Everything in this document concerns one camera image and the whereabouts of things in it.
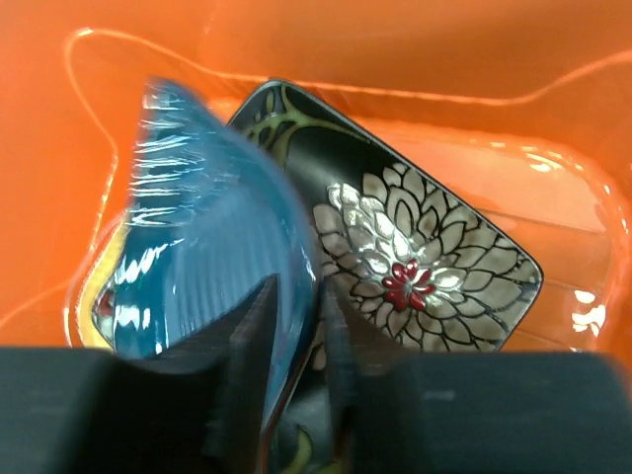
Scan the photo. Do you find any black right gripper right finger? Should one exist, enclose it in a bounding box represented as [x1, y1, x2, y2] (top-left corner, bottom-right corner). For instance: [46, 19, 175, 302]
[323, 285, 631, 473]

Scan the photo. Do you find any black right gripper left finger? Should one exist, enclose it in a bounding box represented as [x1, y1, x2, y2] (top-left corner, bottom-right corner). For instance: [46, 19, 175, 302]
[1, 276, 278, 473]

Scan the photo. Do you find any small yellow square dish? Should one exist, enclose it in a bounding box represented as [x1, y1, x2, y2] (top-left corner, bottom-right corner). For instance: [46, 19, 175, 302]
[70, 218, 126, 351]

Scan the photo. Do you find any black floral square plate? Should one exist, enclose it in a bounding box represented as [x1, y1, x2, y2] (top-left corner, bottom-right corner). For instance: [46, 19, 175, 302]
[226, 78, 544, 474]

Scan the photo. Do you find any blue leaf-shaped plate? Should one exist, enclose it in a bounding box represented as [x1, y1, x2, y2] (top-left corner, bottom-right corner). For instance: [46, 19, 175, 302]
[96, 76, 320, 435]

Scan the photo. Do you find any orange plastic bin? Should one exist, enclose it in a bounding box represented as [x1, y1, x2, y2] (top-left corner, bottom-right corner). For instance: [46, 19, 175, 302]
[1, 1, 631, 360]

